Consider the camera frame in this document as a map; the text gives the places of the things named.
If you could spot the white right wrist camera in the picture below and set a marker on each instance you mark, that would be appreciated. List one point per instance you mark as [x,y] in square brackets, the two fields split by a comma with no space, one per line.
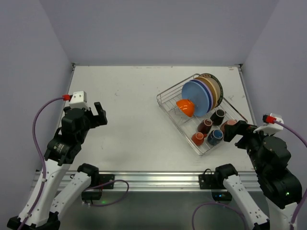
[269,126]

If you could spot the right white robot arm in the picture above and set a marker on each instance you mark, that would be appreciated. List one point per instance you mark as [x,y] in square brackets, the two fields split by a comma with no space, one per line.
[269,156]

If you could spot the metal wire dish rack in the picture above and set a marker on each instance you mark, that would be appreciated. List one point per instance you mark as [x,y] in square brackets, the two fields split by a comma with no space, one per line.
[188,125]

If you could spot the lavender plate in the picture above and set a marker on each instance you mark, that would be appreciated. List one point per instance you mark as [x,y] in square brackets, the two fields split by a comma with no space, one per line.
[211,92]

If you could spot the tan yellow plate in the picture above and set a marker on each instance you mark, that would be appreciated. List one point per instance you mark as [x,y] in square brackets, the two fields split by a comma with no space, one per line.
[213,86]

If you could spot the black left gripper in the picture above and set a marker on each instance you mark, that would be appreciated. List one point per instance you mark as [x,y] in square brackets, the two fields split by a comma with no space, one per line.
[91,116]

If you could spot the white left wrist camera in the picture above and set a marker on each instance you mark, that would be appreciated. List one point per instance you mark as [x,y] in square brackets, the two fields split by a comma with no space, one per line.
[79,100]

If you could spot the orange bowl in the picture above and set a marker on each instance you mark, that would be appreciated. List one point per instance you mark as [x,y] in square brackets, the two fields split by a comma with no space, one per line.
[186,106]

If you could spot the dark maroon mug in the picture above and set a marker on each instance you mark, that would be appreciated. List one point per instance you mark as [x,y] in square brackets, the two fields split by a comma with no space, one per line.
[205,126]

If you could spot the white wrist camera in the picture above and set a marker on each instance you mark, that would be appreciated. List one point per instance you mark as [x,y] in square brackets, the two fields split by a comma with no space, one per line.
[269,126]
[79,100]

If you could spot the light blue plate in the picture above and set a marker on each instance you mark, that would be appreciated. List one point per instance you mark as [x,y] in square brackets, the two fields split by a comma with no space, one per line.
[197,95]

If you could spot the black mug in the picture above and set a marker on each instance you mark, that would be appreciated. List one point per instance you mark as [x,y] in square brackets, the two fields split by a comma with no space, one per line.
[218,116]

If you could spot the green rimmed printed plate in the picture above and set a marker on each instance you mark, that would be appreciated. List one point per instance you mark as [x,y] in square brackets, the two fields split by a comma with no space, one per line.
[218,86]

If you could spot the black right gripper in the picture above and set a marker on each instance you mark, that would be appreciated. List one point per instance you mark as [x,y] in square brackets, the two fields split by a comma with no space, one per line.
[243,133]

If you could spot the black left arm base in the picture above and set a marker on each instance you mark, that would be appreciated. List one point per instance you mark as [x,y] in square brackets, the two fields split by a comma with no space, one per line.
[94,191]

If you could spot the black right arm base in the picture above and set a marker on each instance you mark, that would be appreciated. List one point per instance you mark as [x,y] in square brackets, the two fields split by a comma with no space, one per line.
[207,181]

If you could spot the orange red mug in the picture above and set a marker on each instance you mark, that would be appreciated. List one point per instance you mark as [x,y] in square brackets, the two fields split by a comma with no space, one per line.
[198,138]

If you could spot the aluminium mounting rail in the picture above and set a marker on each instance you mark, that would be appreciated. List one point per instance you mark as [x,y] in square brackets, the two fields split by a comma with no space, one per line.
[163,181]

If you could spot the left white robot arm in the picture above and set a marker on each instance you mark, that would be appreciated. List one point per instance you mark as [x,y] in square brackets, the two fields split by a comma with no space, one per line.
[46,205]

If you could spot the dark blue mug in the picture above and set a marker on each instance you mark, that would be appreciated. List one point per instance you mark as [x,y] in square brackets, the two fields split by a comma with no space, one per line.
[215,137]

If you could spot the pink mug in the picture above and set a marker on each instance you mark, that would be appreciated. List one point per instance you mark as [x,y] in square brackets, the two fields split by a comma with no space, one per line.
[229,122]

